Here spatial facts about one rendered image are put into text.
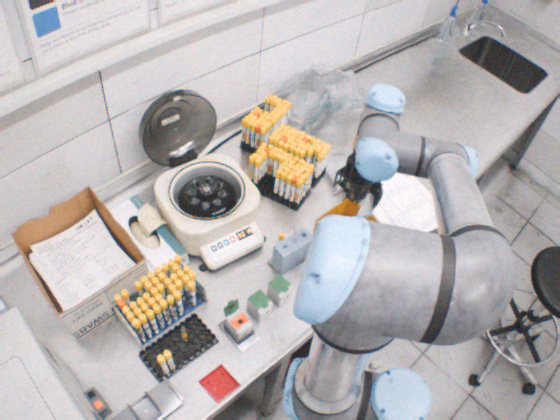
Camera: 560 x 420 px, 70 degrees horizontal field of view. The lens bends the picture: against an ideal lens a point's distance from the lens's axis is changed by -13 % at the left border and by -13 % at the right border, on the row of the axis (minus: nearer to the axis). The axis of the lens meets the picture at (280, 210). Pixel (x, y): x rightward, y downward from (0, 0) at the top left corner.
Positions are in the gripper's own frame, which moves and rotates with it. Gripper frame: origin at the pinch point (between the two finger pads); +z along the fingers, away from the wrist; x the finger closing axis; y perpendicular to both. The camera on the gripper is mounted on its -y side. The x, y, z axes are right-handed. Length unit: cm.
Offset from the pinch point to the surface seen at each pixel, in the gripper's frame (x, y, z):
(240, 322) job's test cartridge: 2.0, 37.8, 11.0
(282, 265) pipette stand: -3.5, 19.8, 11.6
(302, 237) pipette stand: -4.6, 12.6, 7.5
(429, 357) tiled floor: 41, -44, 105
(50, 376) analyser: -1, 77, -13
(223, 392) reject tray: 11, 50, 17
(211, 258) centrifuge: -16.7, 31.5, 13.3
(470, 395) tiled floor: 68, -44, 105
